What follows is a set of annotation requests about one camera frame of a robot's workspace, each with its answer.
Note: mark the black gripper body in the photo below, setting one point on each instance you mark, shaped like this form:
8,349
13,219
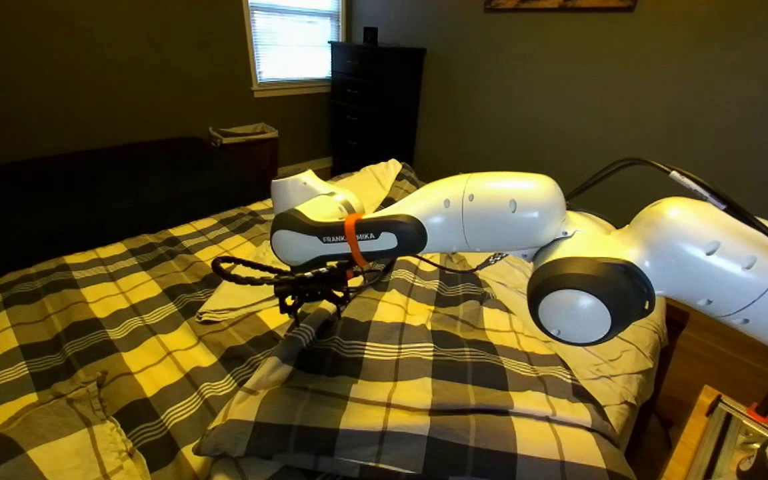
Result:
305,292

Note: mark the plaid black yellow bed sheet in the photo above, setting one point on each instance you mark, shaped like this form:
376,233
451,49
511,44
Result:
107,371

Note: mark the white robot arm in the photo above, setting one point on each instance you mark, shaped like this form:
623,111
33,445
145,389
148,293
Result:
591,277

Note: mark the small bin with paper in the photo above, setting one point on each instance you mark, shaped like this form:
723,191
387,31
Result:
241,135

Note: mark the dark tall dresser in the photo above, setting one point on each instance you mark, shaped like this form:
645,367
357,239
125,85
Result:
375,103

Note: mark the dark low bench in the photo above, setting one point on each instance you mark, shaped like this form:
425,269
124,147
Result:
52,207

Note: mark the wooden framed stand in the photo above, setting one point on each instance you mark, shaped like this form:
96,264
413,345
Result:
715,440

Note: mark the window with white frame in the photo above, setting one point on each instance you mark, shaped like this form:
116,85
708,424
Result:
289,44

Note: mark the wall picture frame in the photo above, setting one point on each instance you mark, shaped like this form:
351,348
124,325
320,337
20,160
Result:
557,7

